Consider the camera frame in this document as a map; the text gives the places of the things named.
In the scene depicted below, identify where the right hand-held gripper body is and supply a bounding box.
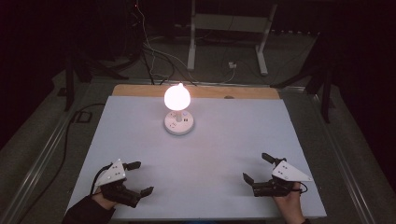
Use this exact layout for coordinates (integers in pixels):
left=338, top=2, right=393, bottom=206
left=251, top=160, right=313, bottom=198

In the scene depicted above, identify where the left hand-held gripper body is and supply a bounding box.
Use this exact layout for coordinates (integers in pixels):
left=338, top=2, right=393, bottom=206
left=93, top=159, right=143, bottom=209

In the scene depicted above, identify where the white round-base table lamp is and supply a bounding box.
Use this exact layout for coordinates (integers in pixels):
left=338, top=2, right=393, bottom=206
left=163, top=82, right=195, bottom=136

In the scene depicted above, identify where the person's left hand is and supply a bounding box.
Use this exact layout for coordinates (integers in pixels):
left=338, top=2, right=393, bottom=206
left=92, top=189, right=118, bottom=210

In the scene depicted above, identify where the person's right hand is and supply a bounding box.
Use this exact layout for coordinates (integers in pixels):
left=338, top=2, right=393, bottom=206
left=274, top=182, right=304, bottom=224

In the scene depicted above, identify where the pale grey table mat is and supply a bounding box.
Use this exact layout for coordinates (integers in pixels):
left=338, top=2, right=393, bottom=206
left=66, top=94, right=328, bottom=221

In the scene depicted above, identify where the black tripod stand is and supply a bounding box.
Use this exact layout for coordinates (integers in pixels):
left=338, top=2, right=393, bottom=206
left=63, top=50, right=129, bottom=113
left=270, top=32, right=335, bottom=124

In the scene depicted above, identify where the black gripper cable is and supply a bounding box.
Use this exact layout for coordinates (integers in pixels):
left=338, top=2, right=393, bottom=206
left=90, top=162, right=114, bottom=197
left=292, top=181, right=309, bottom=194

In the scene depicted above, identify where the black floor cable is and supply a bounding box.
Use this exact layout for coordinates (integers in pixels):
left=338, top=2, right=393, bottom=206
left=17, top=103, right=106, bottom=224

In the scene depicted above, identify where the metal floor rail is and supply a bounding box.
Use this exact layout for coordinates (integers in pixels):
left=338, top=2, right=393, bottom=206
left=311, top=92, right=379, bottom=224
left=0, top=83, right=94, bottom=224

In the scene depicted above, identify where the white cable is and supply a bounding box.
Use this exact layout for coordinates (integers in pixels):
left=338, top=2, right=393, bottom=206
left=135, top=0, right=237, bottom=85

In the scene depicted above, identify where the white metal stand frame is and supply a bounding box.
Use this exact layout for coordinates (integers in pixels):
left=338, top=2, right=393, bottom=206
left=186, top=0, right=278, bottom=77

